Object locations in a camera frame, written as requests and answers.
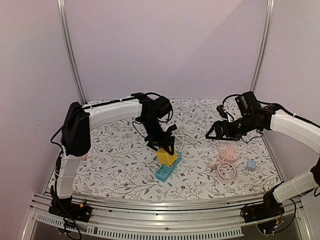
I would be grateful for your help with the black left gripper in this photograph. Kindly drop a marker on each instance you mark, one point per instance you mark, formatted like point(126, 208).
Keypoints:
point(164, 140)

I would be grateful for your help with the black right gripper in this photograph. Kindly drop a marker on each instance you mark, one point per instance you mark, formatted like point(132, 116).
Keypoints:
point(225, 129)

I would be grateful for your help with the yellow cube socket adapter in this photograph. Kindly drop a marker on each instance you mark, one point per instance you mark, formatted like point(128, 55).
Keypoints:
point(166, 159)

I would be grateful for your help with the teal power strip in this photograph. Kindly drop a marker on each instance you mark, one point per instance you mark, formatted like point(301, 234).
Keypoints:
point(165, 171)

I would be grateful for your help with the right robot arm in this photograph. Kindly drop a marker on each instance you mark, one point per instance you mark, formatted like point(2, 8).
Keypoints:
point(256, 115)

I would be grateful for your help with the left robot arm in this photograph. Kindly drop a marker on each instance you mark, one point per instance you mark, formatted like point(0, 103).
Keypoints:
point(148, 109)

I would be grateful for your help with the round pink socket hub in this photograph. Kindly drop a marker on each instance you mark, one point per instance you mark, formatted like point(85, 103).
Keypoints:
point(229, 153)

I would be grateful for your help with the floral patterned table mat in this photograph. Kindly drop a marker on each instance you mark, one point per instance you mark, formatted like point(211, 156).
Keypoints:
point(120, 165)

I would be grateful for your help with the light blue cube charger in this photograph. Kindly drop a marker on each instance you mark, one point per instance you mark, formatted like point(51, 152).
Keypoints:
point(251, 165)

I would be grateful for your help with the pink cube charger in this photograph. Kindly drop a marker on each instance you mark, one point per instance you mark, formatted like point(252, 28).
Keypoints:
point(84, 157)

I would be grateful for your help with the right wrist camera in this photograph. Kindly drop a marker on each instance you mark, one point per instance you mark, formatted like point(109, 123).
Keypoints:
point(223, 113)

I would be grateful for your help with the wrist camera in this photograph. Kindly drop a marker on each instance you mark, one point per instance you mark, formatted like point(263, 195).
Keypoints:
point(166, 127)
point(223, 113)

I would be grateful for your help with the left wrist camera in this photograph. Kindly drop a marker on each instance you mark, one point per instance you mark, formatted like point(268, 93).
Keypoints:
point(166, 127)

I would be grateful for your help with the aluminium front rail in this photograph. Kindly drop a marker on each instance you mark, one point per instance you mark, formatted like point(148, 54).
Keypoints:
point(202, 219)

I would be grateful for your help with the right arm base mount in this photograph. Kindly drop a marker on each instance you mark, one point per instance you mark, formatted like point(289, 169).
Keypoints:
point(256, 212)

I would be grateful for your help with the right aluminium frame post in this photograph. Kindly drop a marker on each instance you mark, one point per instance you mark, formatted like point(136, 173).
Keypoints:
point(263, 44)

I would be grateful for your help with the aluminium frame post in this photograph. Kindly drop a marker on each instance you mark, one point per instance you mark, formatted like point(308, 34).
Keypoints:
point(62, 12)
point(263, 44)

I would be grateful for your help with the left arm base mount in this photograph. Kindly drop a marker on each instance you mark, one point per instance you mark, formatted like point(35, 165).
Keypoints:
point(76, 211)

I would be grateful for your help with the left aluminium frame post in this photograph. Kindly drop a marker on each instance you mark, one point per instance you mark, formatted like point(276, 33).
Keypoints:
point(62, 12)

